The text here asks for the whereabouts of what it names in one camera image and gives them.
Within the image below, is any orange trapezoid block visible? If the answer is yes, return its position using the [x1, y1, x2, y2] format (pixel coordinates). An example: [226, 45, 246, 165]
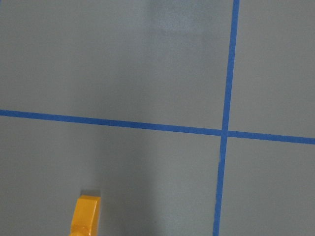
[69, 195, 101, 236]

